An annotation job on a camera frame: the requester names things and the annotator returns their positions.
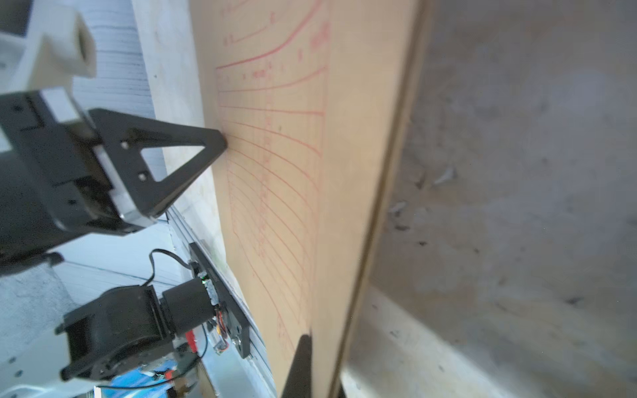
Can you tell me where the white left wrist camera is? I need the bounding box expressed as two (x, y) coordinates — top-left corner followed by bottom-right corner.
(1, 1), (97, 95)

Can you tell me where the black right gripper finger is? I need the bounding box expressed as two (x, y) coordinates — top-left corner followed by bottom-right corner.
(280, 334), (313, 398)

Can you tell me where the brown kraft file bag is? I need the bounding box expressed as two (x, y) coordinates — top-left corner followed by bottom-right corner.
(190, 1), (431, 397)

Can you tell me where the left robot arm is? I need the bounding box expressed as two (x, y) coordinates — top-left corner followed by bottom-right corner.
(1, 88), (227, 381)

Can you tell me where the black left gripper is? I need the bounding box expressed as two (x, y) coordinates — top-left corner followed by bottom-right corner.
(1, 91), (227, 259)

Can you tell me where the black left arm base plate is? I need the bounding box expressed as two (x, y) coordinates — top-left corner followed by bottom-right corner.
(189, 243), (251, 359)

